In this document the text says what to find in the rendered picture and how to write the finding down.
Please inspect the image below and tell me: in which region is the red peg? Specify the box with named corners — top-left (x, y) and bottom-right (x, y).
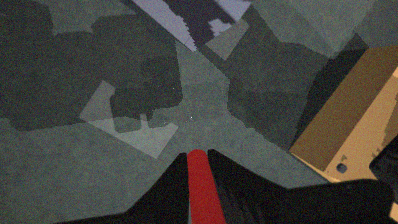
top-left (187, 149), bottom-right (226, 224)

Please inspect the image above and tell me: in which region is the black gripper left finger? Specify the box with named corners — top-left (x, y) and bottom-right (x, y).
top-left (50, 152), bottom-right (189, 224)

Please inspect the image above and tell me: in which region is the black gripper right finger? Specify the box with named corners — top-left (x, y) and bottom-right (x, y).
top-left (207, 149), bottom-right (394, 224)

